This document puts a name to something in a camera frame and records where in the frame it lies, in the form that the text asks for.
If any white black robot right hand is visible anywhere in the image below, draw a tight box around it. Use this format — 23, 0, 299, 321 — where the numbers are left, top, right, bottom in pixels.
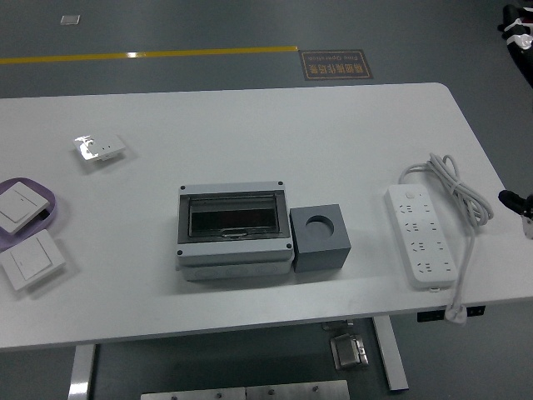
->
498, 189, 533, 239

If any grey enclosure box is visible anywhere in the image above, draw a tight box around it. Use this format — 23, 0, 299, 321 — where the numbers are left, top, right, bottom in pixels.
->
175, 180, 295, 283

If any grey cube with round hole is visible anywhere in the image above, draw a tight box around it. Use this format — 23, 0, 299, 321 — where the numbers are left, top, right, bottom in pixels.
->
289, 202, 351, 274

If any metal floor socket box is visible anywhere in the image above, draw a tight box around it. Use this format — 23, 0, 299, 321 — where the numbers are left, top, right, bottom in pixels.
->
330, 332, 370, 371

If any white power strip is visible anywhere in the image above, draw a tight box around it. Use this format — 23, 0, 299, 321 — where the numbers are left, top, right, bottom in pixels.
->
383, 184, 456, 292

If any black table control panel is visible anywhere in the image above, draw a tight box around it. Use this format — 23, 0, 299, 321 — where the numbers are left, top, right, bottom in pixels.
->
417, 306, 486, 323

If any black and white shoe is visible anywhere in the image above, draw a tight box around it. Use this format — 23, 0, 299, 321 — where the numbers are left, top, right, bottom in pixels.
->
498, 3, 533, 51

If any white table leg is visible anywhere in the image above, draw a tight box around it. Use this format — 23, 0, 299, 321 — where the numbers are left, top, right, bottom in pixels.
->
67, 344, 97, 400
371, 317, 409, 392

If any brown floor sign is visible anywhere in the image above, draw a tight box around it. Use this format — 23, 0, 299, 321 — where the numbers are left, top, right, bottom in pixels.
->
298, 49, 373, 81

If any grey metal plate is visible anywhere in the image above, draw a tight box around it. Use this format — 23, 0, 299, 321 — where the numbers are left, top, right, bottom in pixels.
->
140, 387, 247, 400
245, 379, 350, 400

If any purple tray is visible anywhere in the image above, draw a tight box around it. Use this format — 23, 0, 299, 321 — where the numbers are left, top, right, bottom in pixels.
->
0, 177, 57, 251

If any white power cord with plug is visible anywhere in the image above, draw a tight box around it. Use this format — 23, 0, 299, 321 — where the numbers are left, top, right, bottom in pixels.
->
398, 152, 496, 326

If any metal bracket under table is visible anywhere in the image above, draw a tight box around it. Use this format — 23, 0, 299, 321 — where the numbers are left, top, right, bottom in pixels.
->
321, 318, 355, 332

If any glossy white wall socket panel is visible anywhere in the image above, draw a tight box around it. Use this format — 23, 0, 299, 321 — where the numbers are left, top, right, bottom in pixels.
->
73, 133, 127, 163

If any white wall switch panel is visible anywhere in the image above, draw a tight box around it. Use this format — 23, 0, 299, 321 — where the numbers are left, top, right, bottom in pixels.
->
0, 186, 50, 235
0, 229, 67, 292

